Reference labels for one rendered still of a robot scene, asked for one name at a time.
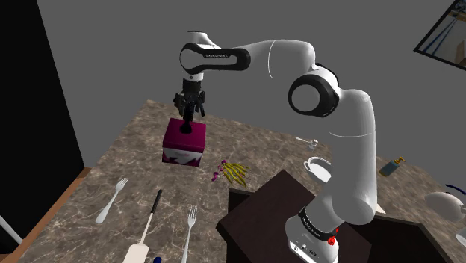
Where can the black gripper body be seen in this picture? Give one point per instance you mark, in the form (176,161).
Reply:
(190,95)

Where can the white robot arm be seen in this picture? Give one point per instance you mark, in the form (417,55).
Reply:
(355,145)

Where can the magenta tissue box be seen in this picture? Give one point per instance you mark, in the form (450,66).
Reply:
(184,140)

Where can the yellow and purple flower bunch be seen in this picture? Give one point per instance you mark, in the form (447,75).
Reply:
(235,172)

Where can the small silver fork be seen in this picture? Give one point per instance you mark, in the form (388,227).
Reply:
(111,201)

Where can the large silver fork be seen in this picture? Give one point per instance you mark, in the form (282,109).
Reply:
(189,229)

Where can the dark robot stand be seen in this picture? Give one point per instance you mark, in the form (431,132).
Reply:
(262,215)

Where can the white cup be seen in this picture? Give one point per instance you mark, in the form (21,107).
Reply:
(320,171)

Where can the small blue object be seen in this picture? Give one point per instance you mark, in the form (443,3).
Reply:
(157,260)

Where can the blue soap dispenser bottle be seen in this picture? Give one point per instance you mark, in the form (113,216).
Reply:
(389,167)

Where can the white rod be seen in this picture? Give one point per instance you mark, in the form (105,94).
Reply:
(10,228)

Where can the white dish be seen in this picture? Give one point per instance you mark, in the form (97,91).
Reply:
(461,236)

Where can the framed wall picture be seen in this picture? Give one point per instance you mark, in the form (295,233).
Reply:
(446,36)

